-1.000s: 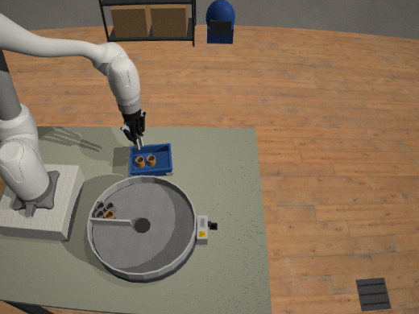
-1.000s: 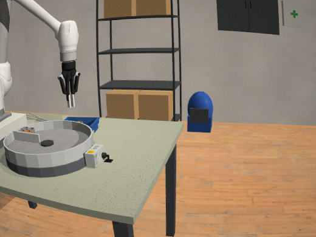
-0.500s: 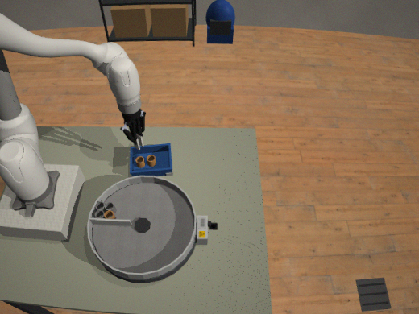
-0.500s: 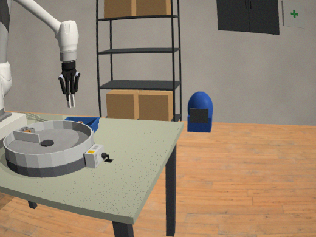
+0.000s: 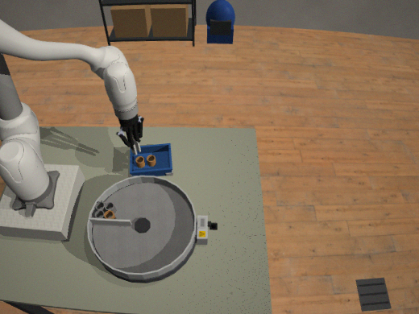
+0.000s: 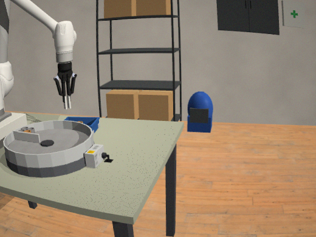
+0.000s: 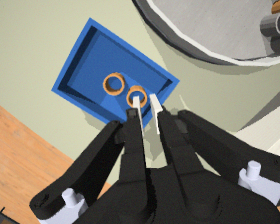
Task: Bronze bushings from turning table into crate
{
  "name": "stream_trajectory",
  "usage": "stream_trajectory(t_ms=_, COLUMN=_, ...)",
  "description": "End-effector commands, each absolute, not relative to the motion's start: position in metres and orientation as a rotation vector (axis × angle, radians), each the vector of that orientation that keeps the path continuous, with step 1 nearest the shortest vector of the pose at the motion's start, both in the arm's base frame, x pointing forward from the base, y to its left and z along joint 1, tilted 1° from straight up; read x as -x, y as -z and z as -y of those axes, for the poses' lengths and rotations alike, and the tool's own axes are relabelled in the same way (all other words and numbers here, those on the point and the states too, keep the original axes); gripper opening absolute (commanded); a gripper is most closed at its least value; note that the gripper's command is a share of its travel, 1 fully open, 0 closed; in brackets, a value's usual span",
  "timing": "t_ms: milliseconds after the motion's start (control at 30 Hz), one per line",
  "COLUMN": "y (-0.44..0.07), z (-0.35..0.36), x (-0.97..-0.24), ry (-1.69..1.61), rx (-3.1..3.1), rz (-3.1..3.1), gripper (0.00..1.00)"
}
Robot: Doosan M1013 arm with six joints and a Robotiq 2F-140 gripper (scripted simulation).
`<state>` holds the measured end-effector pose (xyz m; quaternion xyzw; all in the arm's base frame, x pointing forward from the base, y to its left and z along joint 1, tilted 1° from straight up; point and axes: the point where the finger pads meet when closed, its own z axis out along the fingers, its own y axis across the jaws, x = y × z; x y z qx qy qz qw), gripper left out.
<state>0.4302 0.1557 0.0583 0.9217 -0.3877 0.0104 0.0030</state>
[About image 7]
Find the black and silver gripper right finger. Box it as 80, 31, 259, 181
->
149, 94, 280, 218

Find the grey round turning table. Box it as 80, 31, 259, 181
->
132, 0, 280, 66

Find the blue square tray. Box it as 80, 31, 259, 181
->
51, 18, 180, 129

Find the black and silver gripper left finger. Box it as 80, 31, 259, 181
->
29, 96, 150, 224

